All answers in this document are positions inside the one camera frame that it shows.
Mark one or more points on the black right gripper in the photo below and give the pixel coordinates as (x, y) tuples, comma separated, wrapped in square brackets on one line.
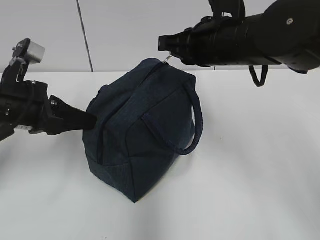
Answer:
[(211, 42)]

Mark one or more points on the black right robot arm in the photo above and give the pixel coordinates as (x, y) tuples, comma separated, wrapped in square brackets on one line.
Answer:
[(287, 33)]

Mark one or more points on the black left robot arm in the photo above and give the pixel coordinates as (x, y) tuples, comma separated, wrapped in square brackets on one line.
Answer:
[(26, 105)]

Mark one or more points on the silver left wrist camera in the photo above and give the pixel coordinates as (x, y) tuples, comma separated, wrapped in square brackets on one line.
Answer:
[(29, 51)]

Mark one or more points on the navy blue lunch bag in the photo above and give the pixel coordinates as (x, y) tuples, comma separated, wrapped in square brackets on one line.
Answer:
[(145, 120)]

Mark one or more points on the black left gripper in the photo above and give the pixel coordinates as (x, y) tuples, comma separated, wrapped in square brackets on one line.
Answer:
[(26, 105)]

